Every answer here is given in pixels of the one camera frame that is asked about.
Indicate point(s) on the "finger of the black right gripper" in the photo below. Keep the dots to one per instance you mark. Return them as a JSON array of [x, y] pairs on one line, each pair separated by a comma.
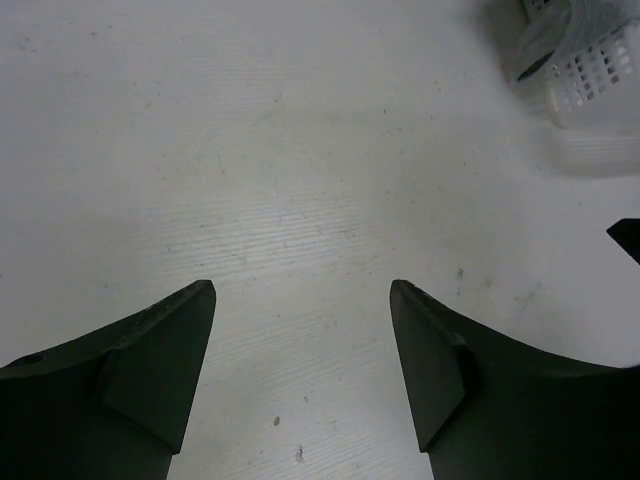
[[626, 233]]

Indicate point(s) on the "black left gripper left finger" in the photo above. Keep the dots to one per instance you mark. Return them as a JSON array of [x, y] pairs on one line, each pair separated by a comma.
[[113, 403]]

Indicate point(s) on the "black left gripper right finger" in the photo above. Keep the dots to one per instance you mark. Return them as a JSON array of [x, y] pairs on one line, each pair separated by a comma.
[[486, 406]]

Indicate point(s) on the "grey tank top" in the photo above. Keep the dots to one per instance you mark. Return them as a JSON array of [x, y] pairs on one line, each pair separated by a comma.
[[561, 28]]

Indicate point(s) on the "white plastic laundry basket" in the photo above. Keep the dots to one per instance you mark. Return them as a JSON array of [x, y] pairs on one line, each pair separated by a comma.
[[597, 86]]

